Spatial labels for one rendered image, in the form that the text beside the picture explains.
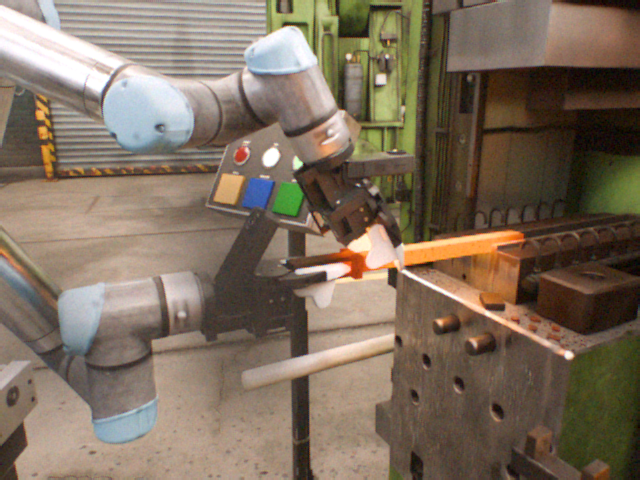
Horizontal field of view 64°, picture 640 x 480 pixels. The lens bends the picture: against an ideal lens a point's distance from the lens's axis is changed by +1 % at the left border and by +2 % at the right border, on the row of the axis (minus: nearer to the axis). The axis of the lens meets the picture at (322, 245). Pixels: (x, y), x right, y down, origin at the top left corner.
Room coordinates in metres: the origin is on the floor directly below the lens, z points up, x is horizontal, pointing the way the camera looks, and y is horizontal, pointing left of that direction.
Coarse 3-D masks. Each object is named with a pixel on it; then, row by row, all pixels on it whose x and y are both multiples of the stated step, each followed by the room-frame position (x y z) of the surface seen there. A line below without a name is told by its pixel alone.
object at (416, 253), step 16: (448, 240) 0.78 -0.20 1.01; (464, 240) 0.78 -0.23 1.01; (480, 240) 0.78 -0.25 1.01; (496, 240) 0.80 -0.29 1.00; (512, 240) 0.81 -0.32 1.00; (320, 256) 0.67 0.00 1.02; (336, 256) 0.67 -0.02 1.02; (352, 256) 0.67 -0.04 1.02; (416, 256) 0.72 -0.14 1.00; (432, 256) 0.74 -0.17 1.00; (448, 256) 0.75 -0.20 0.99; (352, 272) 0.67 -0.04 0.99
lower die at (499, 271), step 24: (576, 216) 1.07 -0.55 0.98; (600, 216) 1.03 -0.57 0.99; (552, 240) 0.84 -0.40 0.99; (600, 240) 0.84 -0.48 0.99; (624, 240) 0.85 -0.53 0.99; (432, 264) 0.92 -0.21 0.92; (456, 264) 0.86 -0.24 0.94; (480, 264) 0.81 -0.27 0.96; (504, 264) 0.76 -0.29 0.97; (528, 264) 0.75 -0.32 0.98; (552, 264) 0.77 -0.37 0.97; (480, 288) 0.80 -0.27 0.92; (504, 288) 0.76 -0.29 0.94
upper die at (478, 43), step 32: (512, 0) 0.80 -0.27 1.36; (544, 0) 0.75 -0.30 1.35; (576, 0) 0.76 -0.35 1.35; (608, 0) 0.79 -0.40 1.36; (480, 32) 0.85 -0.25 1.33; (512, 32) 0.79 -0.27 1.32; (544, 32) 0.74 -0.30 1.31; (576, 32) 0.76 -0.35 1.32; (608, 32) 0.80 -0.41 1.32; (448, 64) 0.91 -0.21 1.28; (480, 64) 0.85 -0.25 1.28; (512, 64) 0.79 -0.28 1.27; (544, 64) 0.74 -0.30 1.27; (576, 64) 0.77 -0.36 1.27; (608, 64) 0.80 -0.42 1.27
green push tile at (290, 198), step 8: (288, 184) 1.14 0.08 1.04; (296, 184) 1.13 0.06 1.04; (280, 192) 1.14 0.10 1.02; (288, 192) 1.13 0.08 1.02; (296, 192) 1.12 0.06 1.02; (280, 200) 1.13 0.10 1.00; (288, 200) 1.12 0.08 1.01; (296, 200) 1.11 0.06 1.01; (272, 208) 1.13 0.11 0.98; (280, 208) 1.12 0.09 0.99; (288, 208) 1.11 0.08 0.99; (296, 208) 1.09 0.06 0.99; (296, 216) 1.09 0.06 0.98
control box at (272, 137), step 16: (272, 128) 1.27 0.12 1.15; (352, 128) 1.20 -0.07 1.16; (240, 144) 1.31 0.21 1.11; (256, 144) 1.28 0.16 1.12; (272, 144) 1.25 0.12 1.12; (288, 144) 1.22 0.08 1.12; (224, 160) 1.31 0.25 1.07; (256, 160) 1.25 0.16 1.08; (288, 160) 1.19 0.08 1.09; (240, 176) 1.25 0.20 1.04; (256, 176) 1.22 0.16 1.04; (272, 176) 1.19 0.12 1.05; (288, 176) 1.16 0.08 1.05; (272, 192) 1.17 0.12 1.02; (208, 208) 1.28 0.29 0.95; (224, 208) 1.23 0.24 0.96; (240, 208) 1.20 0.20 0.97; (304, 208) 1.09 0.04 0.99; (288, 224) 1.11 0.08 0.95; (304, 224) 1.07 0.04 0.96; (320, 224) 1.10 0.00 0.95
